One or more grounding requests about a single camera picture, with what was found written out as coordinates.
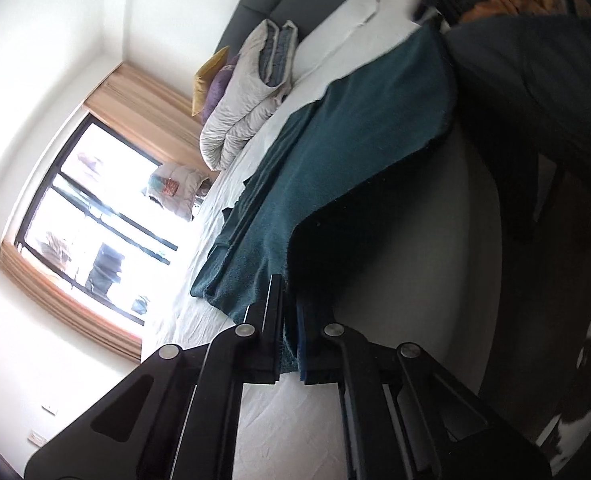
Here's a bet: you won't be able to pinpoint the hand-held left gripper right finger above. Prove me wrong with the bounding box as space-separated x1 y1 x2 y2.
295 300 553 480

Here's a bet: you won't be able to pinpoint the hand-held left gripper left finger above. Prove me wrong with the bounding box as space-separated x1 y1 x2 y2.
23 274 286 480

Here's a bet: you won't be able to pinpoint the dark green sweater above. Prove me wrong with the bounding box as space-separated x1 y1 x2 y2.
190 24 459 376

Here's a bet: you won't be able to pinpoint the dark hanging clothes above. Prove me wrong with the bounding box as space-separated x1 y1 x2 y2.
84 242 126 293

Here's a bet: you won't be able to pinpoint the bed with white sheet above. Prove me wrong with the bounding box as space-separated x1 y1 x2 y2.
140 0 506 480

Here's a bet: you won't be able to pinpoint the white puffer vest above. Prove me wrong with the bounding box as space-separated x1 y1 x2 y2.
146 161 211 221

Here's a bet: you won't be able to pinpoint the beige curtain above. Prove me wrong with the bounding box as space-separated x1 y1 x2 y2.
84 62 221 176
0 242 144 363

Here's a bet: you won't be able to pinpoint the folded grey duvet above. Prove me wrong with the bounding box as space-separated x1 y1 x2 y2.
200 19 301 171

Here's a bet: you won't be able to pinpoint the glass balcony door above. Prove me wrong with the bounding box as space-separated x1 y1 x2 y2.
16 115 196 328

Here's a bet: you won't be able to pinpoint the purple pillow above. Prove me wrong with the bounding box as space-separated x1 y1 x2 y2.
202 55 241 126

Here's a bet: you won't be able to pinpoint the yellow pillow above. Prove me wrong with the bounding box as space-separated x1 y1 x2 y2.
192 46 230 117

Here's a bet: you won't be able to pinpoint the white pillow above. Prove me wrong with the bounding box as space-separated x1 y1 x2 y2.
293 0 423 83

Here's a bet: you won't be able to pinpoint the grey padded headboard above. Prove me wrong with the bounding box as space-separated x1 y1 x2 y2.
216 0 391 56

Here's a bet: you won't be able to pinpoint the person's dark clothing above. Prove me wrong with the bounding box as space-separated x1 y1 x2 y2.
445 14 591 171

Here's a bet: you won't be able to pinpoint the orange cloth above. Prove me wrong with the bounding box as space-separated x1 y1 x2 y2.
463 0 566 23

